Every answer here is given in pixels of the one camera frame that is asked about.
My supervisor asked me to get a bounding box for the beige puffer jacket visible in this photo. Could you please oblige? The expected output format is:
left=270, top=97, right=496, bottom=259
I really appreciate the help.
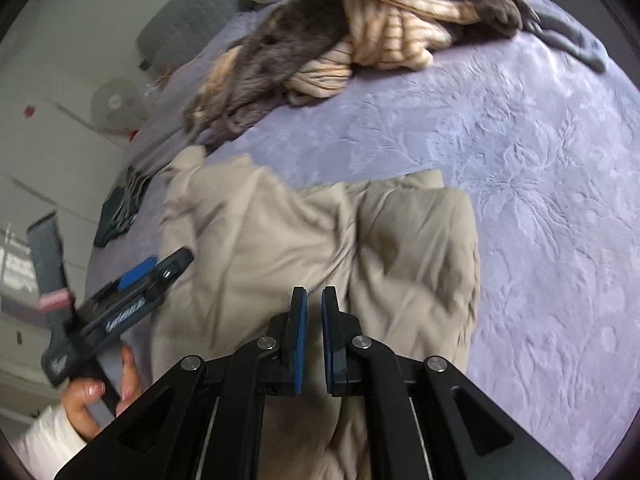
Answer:
left=150, top=146, right=480, bottom=479

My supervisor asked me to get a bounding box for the white sleeve left forearm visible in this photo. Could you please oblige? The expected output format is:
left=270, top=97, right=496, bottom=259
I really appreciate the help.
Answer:
left=11, top=404, right=87, bottom=480

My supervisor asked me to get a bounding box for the person left hand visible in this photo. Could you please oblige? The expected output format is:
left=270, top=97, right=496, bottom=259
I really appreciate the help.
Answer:
left=61, top=344, right=143, bottom=442

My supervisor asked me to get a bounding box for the dark teal folded cloth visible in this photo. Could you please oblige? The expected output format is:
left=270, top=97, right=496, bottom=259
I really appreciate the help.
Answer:
left=93, top=167, right=152, bottom=248

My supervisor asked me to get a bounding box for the white glossy wardrobe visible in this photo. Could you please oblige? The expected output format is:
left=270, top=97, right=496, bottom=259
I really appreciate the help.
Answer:
left=0, top=74, right=132, bottom=411

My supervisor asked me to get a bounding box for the white standing fan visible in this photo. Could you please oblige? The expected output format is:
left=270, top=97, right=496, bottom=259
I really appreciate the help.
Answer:
left=90, top=78, right=149, bottom=133

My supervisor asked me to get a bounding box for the grey quilted headboard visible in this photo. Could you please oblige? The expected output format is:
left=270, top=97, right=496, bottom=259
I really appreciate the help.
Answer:
left=136, top=0, right=250, bottom=73

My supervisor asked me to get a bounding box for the lavender embossed bedspread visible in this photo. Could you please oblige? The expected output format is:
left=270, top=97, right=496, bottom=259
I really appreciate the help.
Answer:
left=89, top=0, right=639, bottom=479

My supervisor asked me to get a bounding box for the cream striped sweater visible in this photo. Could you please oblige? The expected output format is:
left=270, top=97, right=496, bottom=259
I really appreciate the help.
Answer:
left=285, top=0, right=480, bottom=105

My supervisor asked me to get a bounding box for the dark grey-blue garment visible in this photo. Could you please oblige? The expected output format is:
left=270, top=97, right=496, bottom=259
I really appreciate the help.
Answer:
left=513, top=0, right=610, bottom=74

